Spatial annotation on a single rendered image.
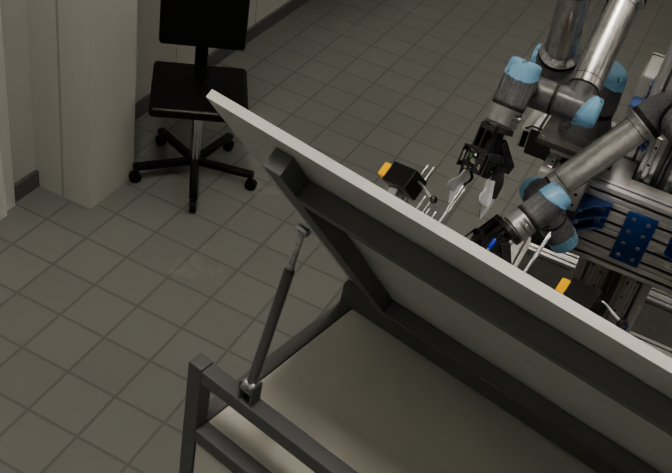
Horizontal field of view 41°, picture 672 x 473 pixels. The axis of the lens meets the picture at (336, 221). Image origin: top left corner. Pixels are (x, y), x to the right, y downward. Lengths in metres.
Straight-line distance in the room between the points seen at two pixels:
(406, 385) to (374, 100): 2.88
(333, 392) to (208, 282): 1.50
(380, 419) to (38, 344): 1.57
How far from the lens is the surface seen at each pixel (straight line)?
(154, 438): 3.13
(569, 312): 1.30
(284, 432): 1.90
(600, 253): 2.87
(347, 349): 2.36
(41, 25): 3.68
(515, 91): 2.04
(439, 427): 2.25
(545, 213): 2.21
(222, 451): 2.10
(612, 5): 2.28
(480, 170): 2.03
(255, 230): 3.93
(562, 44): 2.56
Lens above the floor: 2.47
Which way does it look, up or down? 38 degrees down
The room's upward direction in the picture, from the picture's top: 11 degrees clockwise
